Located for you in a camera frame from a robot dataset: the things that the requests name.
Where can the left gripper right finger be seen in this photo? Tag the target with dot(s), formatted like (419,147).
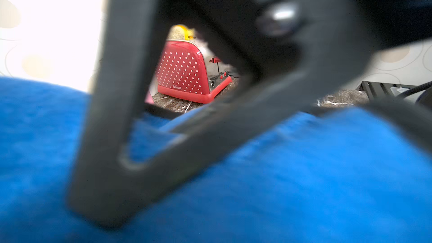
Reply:
(414,121)

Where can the blue cloth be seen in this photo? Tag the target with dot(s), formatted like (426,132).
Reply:
(293,184)

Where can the blue thermos bottle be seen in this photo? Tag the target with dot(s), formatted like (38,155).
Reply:
(358,122)

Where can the pink thermos bottle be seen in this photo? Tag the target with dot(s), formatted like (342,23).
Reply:
(149,98)

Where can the red polka dot toaster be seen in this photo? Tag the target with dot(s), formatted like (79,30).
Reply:
(188,72)

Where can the right yellow toast slice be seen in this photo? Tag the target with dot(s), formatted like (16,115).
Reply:
(181,32)

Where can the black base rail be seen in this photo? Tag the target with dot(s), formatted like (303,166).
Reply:
(375,90)

